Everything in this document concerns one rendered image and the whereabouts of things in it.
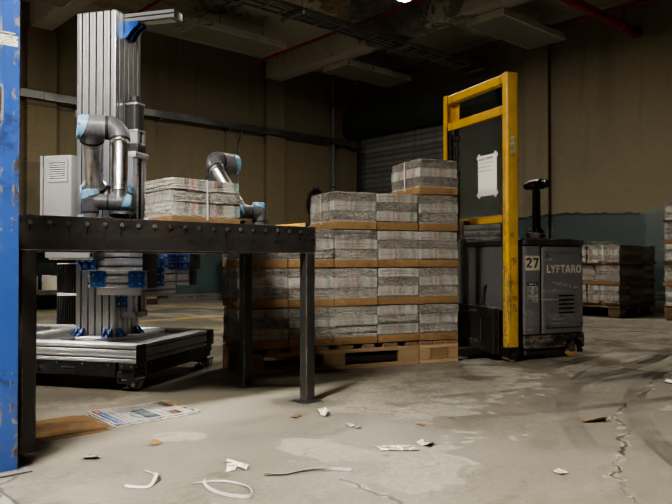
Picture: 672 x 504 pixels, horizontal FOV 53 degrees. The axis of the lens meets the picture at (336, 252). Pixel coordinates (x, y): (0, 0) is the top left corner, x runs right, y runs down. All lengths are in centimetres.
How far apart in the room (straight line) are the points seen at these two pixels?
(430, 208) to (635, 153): 616
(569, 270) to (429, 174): 117
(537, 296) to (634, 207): 563
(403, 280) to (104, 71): 212
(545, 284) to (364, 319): 127
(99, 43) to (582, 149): 780
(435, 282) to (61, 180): 230
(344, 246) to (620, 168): 672
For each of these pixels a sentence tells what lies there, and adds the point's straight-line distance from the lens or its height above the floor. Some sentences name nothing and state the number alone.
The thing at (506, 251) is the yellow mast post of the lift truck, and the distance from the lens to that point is 445.
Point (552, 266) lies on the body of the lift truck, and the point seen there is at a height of 61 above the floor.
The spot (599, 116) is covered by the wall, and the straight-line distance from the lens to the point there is 1053.
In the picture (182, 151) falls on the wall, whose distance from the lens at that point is 1129.
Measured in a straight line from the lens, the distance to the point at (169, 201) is 328.
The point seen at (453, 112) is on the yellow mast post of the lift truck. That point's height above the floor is 174.
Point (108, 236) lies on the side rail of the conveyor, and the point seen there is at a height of 73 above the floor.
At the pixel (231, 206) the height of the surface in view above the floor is 91.
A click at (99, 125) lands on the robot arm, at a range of 345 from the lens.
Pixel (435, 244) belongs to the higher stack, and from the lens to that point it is 436.
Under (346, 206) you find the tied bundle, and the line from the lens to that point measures 408.
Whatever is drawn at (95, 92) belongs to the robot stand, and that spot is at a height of 158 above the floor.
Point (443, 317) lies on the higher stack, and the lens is 441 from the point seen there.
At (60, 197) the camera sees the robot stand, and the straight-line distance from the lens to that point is 408.
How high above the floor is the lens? 64
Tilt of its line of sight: 1 degrees up
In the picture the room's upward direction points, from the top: straight up
